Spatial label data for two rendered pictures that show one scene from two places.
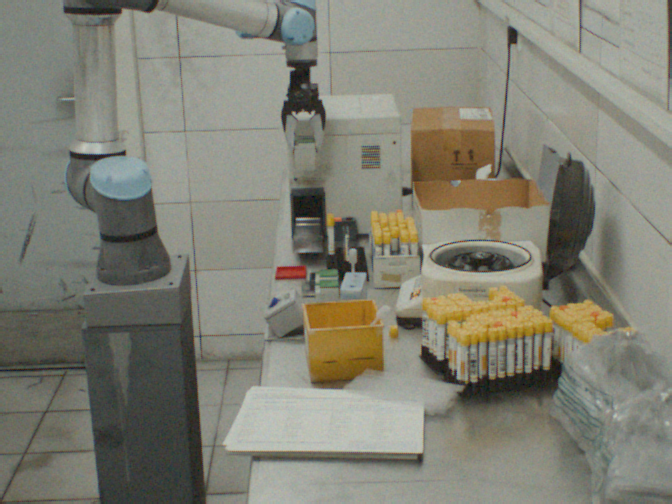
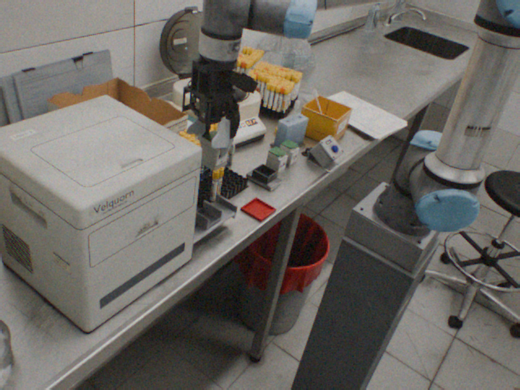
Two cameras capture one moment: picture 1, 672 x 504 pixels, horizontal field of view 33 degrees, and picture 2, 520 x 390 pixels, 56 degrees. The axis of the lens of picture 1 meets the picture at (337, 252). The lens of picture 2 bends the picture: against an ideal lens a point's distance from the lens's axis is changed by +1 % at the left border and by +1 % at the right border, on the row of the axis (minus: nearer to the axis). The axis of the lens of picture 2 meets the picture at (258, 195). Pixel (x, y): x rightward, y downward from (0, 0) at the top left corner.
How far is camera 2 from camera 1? 3.35 m
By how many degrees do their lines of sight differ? 119
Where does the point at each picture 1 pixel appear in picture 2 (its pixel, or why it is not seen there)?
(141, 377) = not seen: hidden behind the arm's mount
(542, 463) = (308, 78)
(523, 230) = (132, 101)
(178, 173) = not seen: outside the picture
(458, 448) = (326, 91)
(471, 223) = (159, 110)
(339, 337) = (337, 107)
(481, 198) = not seen: hidden behind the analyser
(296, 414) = (370, 119)
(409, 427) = (336, 97)
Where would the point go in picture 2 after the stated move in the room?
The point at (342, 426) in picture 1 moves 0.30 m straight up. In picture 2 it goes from (358, 109) to (383, 30)
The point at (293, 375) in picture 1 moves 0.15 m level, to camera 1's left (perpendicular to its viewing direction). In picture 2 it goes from (348, 140) to (387, 158)
